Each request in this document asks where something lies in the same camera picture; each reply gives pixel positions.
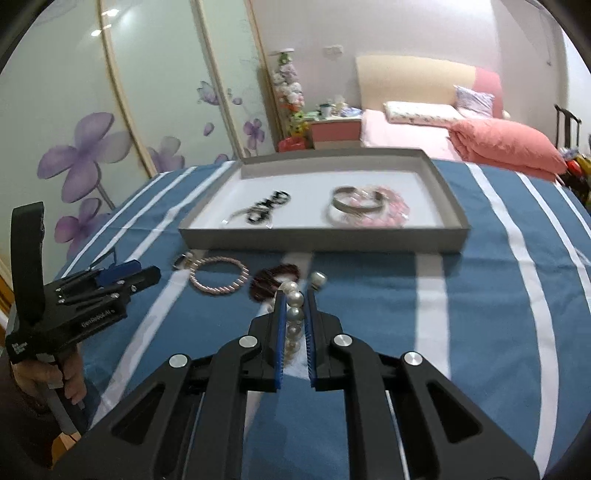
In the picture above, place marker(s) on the pearl earring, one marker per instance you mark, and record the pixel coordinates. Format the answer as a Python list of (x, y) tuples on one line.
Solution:
[(317, 280)]

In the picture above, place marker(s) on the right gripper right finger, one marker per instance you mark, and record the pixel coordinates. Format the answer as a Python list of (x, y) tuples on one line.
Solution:
[(404, 418)]

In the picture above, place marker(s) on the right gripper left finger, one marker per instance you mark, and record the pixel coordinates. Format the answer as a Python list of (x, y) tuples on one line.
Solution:
[(187, 419)]

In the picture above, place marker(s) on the pink bed sheet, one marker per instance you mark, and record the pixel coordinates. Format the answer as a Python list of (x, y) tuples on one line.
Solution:
[(377, 132)]

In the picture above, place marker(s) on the purple patterned pillow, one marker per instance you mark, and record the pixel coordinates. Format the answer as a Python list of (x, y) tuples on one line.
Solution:
[(479, 102)]

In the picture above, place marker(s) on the white mug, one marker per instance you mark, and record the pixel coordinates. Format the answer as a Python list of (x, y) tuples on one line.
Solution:
[(325, 110)]

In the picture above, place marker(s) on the silver round bangle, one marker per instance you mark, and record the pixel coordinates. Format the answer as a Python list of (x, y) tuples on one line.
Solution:
[(235, 215)]

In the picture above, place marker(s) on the pink nightstand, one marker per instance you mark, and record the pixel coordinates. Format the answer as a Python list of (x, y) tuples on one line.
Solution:
[(336, 133)]

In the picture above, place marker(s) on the salmon pink duvet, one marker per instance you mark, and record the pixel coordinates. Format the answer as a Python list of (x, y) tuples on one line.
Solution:
[(507, 144)]

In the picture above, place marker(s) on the grey cardboard tray box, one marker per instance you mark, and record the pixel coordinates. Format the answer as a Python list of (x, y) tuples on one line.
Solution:
[(289, 199)]

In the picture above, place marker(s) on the dark wooden chair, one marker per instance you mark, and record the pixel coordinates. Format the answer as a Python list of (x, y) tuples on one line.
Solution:
[(567, 129)]

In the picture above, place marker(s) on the white floral pillow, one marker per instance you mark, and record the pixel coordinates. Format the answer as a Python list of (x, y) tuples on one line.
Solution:
[(424, 114)]

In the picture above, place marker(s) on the cream pink headboard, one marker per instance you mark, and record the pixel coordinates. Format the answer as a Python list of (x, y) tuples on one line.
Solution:
[(384, 78)]

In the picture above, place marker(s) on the blue white striped bedsheet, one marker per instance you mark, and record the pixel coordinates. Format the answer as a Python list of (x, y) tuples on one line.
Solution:
[(507, 320)]

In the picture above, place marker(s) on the floral sliding wardrobe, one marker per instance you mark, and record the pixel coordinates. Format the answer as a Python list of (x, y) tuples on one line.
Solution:
[(99, 96)]

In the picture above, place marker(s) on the grey cuff bangle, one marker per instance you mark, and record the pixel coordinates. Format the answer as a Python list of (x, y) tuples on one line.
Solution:
[(352, 200)]

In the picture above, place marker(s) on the left hand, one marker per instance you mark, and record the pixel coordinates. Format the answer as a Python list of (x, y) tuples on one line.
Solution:
[(29, 375)]

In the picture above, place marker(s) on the plush toy tower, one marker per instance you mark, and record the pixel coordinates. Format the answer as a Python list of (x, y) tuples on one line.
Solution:
[(290, 102)]

